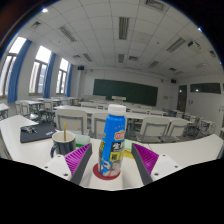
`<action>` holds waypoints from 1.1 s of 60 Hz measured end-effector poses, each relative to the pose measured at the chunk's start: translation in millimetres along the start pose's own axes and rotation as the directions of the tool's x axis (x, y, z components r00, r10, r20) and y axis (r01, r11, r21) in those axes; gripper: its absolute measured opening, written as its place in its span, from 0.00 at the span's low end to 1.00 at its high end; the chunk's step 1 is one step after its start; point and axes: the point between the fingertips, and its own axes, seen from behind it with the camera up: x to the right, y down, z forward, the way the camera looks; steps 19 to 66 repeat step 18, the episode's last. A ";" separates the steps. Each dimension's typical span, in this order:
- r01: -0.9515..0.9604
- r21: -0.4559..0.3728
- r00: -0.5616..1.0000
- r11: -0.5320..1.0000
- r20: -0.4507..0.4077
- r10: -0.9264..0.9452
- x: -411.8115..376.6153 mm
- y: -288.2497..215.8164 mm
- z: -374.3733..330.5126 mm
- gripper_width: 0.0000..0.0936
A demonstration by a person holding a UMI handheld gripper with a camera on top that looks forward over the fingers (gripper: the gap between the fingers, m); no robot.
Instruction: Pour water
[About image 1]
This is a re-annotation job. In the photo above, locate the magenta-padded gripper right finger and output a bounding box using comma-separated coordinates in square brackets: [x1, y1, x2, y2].
[130, 143, 184, 186]

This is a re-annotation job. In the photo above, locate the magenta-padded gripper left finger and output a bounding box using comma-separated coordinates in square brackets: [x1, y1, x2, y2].
[42, 143, 94, 186]

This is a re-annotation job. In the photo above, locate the blue drink bottle white cap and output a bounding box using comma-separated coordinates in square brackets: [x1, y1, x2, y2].
[97, 103, 127, 178]

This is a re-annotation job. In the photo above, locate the dark blue mug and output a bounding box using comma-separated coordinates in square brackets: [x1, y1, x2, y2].
[50, 130, 77, 159]

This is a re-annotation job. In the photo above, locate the black flat sleeve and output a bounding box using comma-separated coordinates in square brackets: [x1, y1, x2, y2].
[19, 122, 58, 144]

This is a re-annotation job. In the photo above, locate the flat round red coaster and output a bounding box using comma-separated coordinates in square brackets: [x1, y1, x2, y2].
[92, 162, 122, 181]

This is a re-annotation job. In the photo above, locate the group of desks and chairs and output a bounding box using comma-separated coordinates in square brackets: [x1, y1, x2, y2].
[14, 96, 224, 144]

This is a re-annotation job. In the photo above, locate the dark door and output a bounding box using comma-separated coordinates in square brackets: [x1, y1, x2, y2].
[176, 84, 188, 113]

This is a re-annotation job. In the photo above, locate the white lectern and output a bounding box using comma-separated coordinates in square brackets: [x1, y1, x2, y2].
[111, 95, 128, 103]

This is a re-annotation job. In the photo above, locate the green chalkboard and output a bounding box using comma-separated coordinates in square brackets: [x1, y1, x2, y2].
[92, 78, 159, 107]

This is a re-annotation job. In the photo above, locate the blue curtain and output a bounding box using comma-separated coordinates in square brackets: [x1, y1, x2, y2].
[65, 63, 74, 98]
[43, 52, 57, 99]
[7, 39, 33, 104]

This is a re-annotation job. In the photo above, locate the tall window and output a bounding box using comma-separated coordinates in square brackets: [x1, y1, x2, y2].
[28, 45, 53, 95]
[55, 57, 70, 95]
[0, 35, 27, 98]

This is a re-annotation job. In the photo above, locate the ceiling projector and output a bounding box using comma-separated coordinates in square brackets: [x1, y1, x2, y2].
[187, 40, 203, 51]

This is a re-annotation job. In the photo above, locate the group of ceiling lights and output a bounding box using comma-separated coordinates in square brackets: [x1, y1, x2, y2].
[29, 0, 221, 73]

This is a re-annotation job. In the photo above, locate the dark high wall window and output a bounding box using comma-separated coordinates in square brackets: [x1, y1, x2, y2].
[189, 82, 222, 94]

